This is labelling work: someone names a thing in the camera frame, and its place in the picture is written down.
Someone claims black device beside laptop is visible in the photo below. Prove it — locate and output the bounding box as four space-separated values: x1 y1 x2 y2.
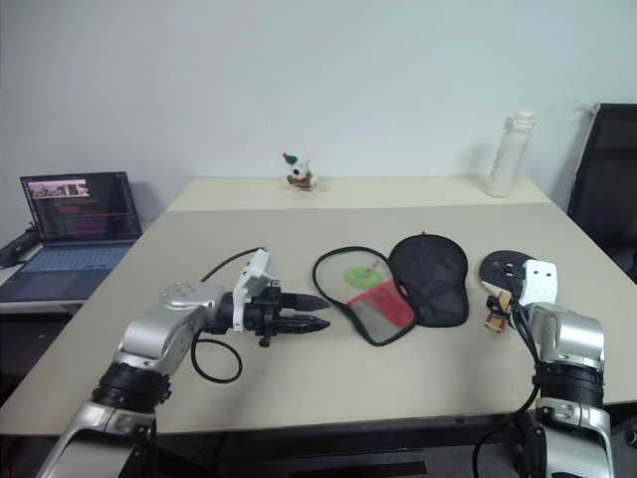
0 225 39 268

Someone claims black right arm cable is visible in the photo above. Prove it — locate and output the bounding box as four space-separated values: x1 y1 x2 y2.
471 298 546 478

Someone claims black office chair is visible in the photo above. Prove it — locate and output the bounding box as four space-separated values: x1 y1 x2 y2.
566 102 637 286

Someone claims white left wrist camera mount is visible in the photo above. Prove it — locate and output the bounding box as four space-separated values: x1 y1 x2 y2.
232 250 275 334

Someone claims black red mesh paddle case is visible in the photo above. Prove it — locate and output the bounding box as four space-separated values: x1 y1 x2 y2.
312 233 471 348

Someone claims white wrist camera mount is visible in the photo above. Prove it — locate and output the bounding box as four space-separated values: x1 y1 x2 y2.
519 257 558 306
232 250 275 334

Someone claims white water bottle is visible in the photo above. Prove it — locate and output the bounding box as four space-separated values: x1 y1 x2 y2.
485 110 539 199

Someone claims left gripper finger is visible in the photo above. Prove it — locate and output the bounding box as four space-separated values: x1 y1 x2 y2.
284 314 332 336
285 293 330 313

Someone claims green ball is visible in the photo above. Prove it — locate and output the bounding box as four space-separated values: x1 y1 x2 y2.
345 265 382 291

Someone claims black desk frame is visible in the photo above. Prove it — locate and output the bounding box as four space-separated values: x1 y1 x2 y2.
152 408 539 478

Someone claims open grey laptop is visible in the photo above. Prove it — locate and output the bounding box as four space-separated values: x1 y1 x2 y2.
0 170 145 303

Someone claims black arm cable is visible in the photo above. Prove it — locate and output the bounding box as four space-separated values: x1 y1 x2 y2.
190 245 271 384
471 298 546 478

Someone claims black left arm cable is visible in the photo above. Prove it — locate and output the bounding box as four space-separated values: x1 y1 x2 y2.
190 245 271 384

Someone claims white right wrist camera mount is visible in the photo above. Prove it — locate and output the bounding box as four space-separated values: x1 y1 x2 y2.
519 257 558 306

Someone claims black table tennis paddle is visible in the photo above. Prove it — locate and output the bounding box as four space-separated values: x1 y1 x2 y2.
478 249 530 334

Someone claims white plush dog toy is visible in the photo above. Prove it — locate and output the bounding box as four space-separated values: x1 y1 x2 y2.
282 150 320 192

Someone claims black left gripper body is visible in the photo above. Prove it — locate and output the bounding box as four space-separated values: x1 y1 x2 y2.
246 281 296 350

